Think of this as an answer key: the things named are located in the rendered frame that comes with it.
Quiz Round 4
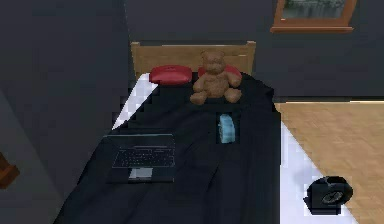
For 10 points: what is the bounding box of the wooden bed white mattress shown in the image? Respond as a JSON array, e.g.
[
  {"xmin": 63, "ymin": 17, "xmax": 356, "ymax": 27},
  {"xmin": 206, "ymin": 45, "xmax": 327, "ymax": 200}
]
[{"xmin": 53, "ymin": 40, "xmax": 360, "ymax": 224}]

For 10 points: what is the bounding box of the black laptop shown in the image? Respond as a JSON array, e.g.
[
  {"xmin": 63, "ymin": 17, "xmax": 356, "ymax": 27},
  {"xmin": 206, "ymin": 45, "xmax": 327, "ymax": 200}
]
[{"xmin": 105, "ymin": 133, "xmax": 177, "ymax": 185}]

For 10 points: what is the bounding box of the black blanket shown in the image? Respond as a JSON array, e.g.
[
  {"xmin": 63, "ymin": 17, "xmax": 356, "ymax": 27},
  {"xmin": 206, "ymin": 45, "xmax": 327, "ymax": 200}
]
[{"xmin": 53, "ymin": 72, "xmax": 283, "ymax": 224}]

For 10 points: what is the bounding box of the red pillow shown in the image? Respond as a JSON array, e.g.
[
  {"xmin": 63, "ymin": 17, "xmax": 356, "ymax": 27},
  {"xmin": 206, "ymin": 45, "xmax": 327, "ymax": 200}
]
[
  {"xmin": 197, "ymin": 64, "xmax": 243, "ymax": 81},
  {"xmin": 148, "ymin": 64, "xmax": 194, "ymax": 86}
]

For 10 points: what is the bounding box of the brown teddy bear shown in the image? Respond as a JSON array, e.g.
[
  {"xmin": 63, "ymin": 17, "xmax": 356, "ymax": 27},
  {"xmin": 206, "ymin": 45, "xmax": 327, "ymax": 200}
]
[{"xmin": 189, "ymin": 49, "xmax": 243, "ymax": 105}]

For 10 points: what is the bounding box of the brown wooden furniture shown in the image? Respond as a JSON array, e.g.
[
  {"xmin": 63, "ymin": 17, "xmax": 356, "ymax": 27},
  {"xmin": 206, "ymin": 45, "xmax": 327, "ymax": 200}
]
[{"xmin": 0, "ymin": 151, "xmax": 21, "ymax": 191}]

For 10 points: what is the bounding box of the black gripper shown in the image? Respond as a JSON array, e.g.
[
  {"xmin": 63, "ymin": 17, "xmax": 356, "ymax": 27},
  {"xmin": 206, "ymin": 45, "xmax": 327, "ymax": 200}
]
[{"xmin": 303, "ymin": 175, "xmax": 354, "ymax": 216}]

